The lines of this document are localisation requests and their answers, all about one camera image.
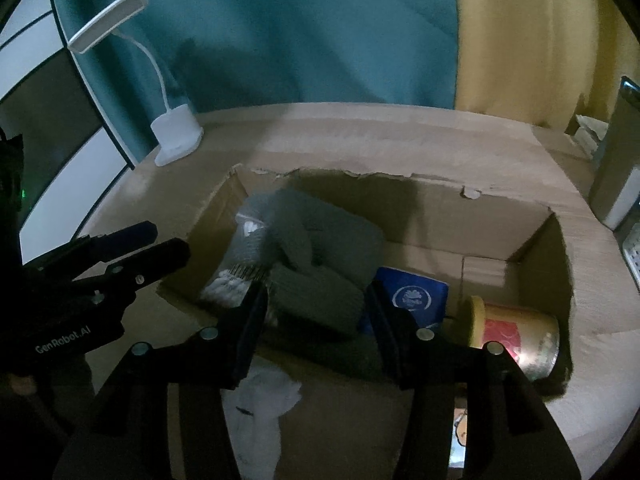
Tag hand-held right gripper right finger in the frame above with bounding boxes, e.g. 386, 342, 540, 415
367, 280, 583, 480

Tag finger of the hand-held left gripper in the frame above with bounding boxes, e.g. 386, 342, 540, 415
30, 221, 158, 281
65, 238, 191, 307

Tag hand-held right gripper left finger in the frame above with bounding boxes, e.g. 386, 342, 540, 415
57, 280, 271, 480

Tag blue tissue pack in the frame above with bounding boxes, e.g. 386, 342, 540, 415
360, 266, 449, 336

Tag clear bag of cotton swabs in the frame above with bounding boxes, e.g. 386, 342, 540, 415
200, 195, 281, 321

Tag grey knit glove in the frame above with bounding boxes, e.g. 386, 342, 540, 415
270, 265, 401, 381
265, 189, 386, 286

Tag white sock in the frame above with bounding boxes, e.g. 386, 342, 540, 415
222, 362, 303, 480

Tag yellow lid can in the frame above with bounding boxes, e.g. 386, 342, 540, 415
467, 295, 561, 381

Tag brown cardboard box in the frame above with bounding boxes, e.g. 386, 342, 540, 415
157, 162, 576, 480

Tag white desk lamp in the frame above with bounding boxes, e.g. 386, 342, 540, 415
67, 0, 205, 167

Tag teal curtain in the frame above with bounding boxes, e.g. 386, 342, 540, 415
47, 0, 461, 166

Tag white perforated basket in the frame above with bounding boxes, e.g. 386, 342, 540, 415
620, 220, 640, 291

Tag small white boxes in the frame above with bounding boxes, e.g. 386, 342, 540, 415
565, 114, 608, 161

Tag steel tumbler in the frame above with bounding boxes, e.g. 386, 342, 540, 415
589, 76, 640, 231

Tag yellow curtain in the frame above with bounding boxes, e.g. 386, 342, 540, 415
450, 0, 640, 131

